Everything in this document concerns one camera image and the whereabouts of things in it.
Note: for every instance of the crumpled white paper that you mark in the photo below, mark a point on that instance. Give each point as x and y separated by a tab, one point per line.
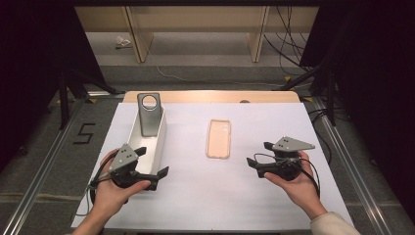
122	42

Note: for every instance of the white table mat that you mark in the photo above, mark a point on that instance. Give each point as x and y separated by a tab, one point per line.
202	196

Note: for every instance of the yellow tape piece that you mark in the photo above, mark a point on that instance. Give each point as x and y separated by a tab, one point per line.
92	100
308	99
287	78

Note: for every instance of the beige phone case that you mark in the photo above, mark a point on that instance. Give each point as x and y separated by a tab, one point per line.
218	140

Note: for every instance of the person's right hand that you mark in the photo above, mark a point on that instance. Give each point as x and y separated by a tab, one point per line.
301	189

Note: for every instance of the aluminium floor rail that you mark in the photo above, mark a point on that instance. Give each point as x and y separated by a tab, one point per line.
44	169
351	169

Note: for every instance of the white plastic bin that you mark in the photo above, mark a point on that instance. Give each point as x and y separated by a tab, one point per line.
156	143

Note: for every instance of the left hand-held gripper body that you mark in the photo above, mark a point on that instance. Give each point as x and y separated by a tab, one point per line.
124	160

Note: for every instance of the black curtain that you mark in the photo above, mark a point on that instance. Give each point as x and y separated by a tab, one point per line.
375	81
29	65

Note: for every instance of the wooden shelf unit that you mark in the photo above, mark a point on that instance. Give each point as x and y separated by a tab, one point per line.
195	19

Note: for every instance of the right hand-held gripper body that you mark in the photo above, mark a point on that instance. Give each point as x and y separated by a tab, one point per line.
287	164

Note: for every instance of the black metal stand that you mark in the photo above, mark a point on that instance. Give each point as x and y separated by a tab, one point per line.
64	104
331	98

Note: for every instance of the grey metal bracket stand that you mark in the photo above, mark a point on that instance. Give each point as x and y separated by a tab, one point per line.
150	120

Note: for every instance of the person's left hand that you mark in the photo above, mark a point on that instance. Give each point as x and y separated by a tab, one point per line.
111	197

